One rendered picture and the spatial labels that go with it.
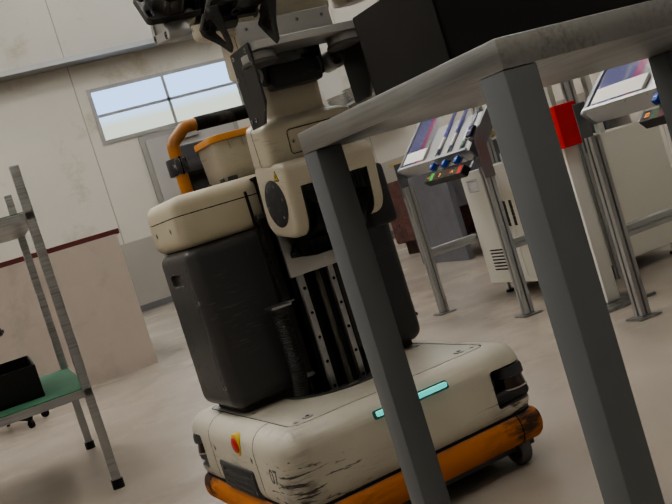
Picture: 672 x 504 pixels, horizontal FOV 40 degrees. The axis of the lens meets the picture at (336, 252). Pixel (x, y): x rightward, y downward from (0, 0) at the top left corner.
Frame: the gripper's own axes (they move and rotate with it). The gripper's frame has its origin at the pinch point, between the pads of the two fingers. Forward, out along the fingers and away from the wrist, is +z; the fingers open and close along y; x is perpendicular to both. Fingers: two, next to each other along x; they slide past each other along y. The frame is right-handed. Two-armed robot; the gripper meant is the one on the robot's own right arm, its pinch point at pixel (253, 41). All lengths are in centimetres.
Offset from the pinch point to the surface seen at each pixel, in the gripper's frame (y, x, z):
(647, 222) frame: 164, 110, 20
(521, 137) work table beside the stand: -13, -56, 61
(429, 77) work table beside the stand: -13, -49, 48
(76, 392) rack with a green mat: -21, 174, -15
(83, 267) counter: 52, 417, -184
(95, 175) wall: 215, 877, -546
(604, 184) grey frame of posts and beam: 151, 103, 5
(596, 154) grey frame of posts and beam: 151, 98, -5
